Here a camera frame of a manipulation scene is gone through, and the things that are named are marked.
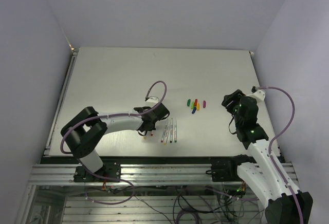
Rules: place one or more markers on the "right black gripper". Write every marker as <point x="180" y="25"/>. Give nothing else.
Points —
<point x="230" y="100"/>

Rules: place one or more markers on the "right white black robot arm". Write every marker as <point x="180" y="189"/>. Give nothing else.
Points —
<point x="281" y="198"/>

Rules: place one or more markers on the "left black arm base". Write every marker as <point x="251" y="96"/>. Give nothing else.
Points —
<point x="110" y="172"/>

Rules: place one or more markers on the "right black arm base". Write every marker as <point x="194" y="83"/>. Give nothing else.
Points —
<point x="225" y="169"/>

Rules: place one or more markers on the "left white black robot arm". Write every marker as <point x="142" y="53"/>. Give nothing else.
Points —
<point x="86" y="129"/>

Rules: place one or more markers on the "magenta marker pen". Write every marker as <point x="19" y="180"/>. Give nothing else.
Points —
<point x="164" y="131"/>

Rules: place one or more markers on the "blue marker pen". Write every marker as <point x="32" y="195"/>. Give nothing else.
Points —
<point x="171" y="130"/>

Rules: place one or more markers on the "dark green marker pen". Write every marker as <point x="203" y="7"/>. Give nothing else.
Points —
<point x="175" y="131"/>

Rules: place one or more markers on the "light green marker pen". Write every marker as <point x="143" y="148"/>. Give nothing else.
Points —
<point x="167" y="132"/>

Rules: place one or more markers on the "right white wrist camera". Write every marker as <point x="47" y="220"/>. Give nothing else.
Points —
<point x="257" y="94"/>

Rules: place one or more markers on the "aluminium extrusion frame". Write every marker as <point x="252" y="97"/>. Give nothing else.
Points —
<point x="158" y="183"/>

